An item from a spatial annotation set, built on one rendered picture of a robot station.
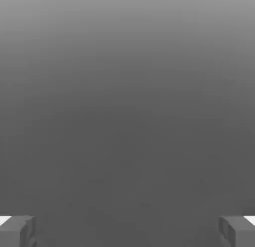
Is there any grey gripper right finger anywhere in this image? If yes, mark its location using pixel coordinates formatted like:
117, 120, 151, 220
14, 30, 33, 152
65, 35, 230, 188
218, 215, 255, 247

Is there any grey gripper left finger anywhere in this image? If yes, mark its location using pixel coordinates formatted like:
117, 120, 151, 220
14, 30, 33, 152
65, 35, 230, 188
0, 215, 37, 247

